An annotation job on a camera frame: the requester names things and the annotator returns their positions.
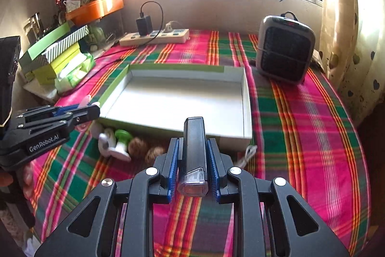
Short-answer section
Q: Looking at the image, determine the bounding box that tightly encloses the black rectangular lighter device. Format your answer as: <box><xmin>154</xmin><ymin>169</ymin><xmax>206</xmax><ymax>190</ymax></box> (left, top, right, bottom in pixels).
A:
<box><xmin>178</xmin><ymin>117</ymin><xmax>208</xmax><ymax>198</ymax></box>

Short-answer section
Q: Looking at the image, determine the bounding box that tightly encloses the person left hand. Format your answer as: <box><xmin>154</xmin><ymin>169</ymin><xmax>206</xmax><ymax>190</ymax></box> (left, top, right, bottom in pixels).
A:
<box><xmin>1</xmin><ymin>163</ymin><xmax>34</xmax><ymax>200</ymax></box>

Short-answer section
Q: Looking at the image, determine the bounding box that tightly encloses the white panda mini fan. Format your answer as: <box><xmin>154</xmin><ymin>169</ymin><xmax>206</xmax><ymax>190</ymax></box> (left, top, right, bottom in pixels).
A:
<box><xmin>90</xmin><ymin>121</ymin><xmax>116</xmax><ymax>158</ymax></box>

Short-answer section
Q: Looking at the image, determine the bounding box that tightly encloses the yellow green box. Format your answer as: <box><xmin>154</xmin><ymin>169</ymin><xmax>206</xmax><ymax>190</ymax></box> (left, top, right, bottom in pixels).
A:
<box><xmin>33</xmin><ymin>42</ymin><xmax>80</xmax><ymax>85</ymax></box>

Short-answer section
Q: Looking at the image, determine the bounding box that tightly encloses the green tissue pack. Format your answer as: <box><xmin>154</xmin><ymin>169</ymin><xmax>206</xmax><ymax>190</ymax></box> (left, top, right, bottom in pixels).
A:
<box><xmin>54</xmin><ymin>53</ymin><xmax>95</xmax><ymax>95</ymax></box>

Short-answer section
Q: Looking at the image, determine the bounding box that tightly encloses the green white spool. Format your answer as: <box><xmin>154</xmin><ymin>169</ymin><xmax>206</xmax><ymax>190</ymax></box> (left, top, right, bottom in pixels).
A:
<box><xmin>108</xmin><ymin>129</ymin><xmax>133</xmax><ymax>162</ymax></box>

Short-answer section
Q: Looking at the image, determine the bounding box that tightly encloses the striped green gift box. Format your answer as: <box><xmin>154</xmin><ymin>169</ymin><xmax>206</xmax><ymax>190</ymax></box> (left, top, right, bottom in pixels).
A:
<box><xmin>19</xmin><ymin>22</ymin><xmax>90</xmax><ymax>74</ymax></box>

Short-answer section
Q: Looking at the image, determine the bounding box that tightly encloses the brown walnut left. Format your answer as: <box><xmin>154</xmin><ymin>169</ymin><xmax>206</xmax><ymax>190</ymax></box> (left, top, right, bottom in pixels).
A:
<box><xmin>128</xmin><ymin>137</ymin><xmax>149</xmax><ymax>159</ymax></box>

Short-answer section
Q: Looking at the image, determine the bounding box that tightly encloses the brown walnut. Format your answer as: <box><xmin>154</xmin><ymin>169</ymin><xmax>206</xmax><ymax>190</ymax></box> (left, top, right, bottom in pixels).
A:
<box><xmin>128</xmin><ymin>137</ymin><xmax>149</xmax><ymax>159</ymax></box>
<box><xmin>145</xmin><ymin>146</ymin><xmax>166</xmax><ymax>166</ymax></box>

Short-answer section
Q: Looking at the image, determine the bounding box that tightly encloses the green white cardboard box lid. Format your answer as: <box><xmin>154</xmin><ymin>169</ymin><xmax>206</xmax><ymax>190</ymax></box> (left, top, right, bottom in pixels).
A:
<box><xmin>98</xmin><ymin>63</ymin><xmax>253</xmax><ymax>152</ymax></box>

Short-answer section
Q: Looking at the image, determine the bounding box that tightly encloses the brown walnut right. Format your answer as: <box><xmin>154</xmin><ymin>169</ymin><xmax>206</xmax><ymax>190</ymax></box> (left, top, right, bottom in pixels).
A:
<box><xmin>145</xmin><ymin>146</ymin><xmax>166</xmax><ymax>166</ymax></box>

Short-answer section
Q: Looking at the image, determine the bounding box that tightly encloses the plaid pink green blanket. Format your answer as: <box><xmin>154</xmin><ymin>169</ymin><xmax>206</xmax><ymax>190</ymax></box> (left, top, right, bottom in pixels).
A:
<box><xmin>31</xmin><ymin>31</ymin><xmax>371</xmax><ymax>256</ymax></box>

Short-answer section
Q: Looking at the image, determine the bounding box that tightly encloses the white mug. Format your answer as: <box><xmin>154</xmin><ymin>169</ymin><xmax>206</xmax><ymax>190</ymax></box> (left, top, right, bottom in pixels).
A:
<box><xmin>63</xmin><ymin>0</ymin><xmax>81</xmax><ymax>13</ymax></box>

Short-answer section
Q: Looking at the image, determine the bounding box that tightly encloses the orange tray shelf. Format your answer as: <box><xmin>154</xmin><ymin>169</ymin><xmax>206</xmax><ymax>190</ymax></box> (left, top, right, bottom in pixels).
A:
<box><xmin>66</xmin><ymin>0</ymin><xmax>124</xmax><ymax>26</ymax></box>

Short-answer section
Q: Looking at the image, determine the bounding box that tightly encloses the black charger adapter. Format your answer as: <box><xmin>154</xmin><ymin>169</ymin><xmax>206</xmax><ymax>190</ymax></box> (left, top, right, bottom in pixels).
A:
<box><xmin>136</xmin><ymin>15</ymin><xmax>153</xmax><ymax>37</ymax></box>

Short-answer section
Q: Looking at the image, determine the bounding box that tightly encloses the white plug on strip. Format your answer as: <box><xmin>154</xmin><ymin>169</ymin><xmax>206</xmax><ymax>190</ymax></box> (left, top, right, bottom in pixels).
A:
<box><xmin>163</xmin><ymin>20</ymin><xmax>181</xmax><ymax>33</ymax></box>

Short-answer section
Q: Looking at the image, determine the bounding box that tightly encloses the cream power strip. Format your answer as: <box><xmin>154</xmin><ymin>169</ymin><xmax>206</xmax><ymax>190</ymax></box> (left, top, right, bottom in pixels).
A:
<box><xmin>119</xmin><ymin>29</ymin><xmax>190</xmax><ymax>46</ymax></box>

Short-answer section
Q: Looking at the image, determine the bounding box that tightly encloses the beige heart curtain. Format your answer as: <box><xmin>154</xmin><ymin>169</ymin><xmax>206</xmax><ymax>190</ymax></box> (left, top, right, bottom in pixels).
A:
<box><xmin>320</xmin><ymin>0</ymin><xmax>384</xmax><ymax>125</ymax></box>

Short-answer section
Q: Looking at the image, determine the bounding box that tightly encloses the grey black space heater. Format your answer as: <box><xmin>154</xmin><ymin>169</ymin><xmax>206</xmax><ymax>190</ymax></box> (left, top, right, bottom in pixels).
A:
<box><xmin>256</xmin><ymin>14</ymin><xmax>315</xmax><ymax>85</ymax></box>

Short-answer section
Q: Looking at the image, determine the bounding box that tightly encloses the black charger cable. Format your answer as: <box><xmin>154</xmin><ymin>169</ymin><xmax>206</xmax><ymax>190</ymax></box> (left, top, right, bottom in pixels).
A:
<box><xmin>57</xmin><ymin>0</ymin><xmax>165</xmax><ymax>95</ymax></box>

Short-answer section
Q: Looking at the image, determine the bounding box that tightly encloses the white usb cable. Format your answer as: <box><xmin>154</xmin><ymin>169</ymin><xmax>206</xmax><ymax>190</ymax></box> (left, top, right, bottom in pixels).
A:
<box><xmin>234</xmin><ymin>144</ymin><xmax>259</xmax><ymax>169</ymax></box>

